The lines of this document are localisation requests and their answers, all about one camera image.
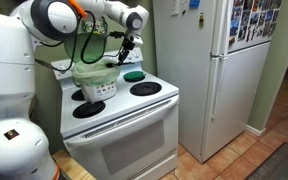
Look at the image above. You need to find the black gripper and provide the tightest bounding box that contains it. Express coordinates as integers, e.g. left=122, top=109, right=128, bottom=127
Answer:
left=117, top=35, right=136, bottom=65

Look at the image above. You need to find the white bin with green lid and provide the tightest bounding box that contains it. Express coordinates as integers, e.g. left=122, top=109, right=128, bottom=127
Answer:
left=63, top=32, right=126, bottom=104

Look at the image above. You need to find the green round pad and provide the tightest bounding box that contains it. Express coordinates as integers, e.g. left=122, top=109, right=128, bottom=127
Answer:
left=122, top=70, right=147, bottom=83

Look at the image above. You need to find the large black coil burner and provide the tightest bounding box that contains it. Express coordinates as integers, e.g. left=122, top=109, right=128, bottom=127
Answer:
left=129, top=81, right=163, bottom=97
left=70, top=88, right=87, bottom=102

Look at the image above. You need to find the white paper on refrigerator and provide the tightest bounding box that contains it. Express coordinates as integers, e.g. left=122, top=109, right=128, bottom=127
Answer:
left=169, top=0, right=181, bottom=17

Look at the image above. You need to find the small black coil burner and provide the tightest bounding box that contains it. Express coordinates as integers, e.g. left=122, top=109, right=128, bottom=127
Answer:
left=72, top=100, right=107, bottom=120

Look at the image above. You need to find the white refrigerator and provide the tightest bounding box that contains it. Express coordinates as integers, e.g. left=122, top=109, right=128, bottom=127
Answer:
left=152, top=0, right=284, bottom=164

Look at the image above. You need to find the yellow refrigerator magnet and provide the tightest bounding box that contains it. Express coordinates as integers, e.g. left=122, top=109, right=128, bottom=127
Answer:
left=198, top=12, right=205, bottom=29

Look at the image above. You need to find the blue paper on refrigerator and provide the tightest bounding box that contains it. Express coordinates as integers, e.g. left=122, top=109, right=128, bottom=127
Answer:
left=188, top=0, right=201, bottom=9

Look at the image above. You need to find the white electric stove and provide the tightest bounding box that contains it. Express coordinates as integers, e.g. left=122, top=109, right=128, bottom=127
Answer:
left=50, top=46, right=180, bottom=180

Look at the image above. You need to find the wooden side table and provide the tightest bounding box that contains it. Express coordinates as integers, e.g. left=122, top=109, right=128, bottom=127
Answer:
left=27, top=94, right=38, bottom=118

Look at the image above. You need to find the wooden robot platform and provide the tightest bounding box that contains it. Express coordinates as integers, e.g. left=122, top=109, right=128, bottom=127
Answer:
left=51, top=149, right=97, bottom=180

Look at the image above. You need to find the photo collage on refrigerator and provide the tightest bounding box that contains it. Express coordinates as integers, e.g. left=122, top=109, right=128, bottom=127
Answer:
left=228, top=0, right=283, bottom=46

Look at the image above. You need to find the grey floor rug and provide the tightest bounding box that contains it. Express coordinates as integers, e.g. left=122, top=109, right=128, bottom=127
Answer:
left=244, top=142, right=288, bottom=180

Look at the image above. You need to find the colourful decorative wall plate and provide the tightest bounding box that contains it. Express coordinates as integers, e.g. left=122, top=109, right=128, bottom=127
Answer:
left=80, top=15, right=109, bottom=36

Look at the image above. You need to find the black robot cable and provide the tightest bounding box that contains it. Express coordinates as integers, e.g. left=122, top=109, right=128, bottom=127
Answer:
left=34, top=9, right=132, bottom=73

